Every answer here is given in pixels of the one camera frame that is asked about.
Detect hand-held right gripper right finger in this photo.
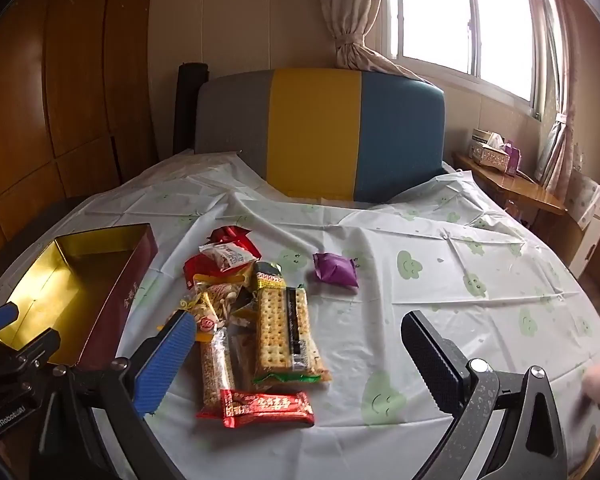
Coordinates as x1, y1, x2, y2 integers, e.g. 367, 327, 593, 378
401, 311, 568, 480

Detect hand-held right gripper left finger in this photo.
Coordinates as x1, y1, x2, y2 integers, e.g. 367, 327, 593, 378
35, 310, 197, 480

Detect clear sesame bar packet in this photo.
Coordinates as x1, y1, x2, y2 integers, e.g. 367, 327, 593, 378
200, 327, 237, 411

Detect yellow swirl snack packet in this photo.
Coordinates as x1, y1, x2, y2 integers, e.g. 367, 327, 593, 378
179, 294, 222, 342

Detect maroon tin box gold interior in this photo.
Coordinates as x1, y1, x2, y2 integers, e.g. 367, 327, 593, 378
0, 224, 158, 367

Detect orange snack packet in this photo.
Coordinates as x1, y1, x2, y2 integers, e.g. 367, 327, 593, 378
194, 272, 251, 313

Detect red candy bar packet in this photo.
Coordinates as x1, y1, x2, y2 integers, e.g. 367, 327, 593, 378
196, 389, 315, 429

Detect clear cracker packet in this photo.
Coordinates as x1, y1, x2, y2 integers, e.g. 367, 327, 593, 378
251, 285, 332, 387

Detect white snack packet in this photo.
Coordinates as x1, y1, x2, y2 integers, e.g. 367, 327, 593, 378
199, 242, 257, 274

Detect purple snack packet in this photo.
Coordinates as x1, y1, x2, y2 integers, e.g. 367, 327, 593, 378
312, 252, 359, 289

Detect yellow black sesame packet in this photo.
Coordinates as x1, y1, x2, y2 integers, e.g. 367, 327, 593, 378
252, 261, 286, 293

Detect red glossy snack packet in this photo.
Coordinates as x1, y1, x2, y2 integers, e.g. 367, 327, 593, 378
184, 226, 262, 286

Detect white plastic sheet green clouds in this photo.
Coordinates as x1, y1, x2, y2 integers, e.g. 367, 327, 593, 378
0, 152, 600, 480

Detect wooden nightstand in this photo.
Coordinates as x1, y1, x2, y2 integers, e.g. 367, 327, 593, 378
452, 152, 568, 231

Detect white cabinet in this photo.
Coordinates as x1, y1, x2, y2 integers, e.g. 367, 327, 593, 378
570, 172, 600, 281

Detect white patterned tissue box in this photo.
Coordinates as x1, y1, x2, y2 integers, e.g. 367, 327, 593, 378
471, 129, 513, 173

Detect small purple box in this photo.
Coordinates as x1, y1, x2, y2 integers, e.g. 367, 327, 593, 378
505, 142, 524, 176

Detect wooden wardrobe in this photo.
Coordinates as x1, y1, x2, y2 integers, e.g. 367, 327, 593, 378
0, 0, 158, 271

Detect beige curtain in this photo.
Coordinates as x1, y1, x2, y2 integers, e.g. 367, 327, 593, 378
517, 0, 588, 206
320, 0, 433, 83

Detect grey yellow blue headboard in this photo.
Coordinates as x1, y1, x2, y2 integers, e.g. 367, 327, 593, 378
195, 69, 446, 203

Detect window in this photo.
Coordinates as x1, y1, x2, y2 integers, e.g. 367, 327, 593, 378
382, 0, 556, 121

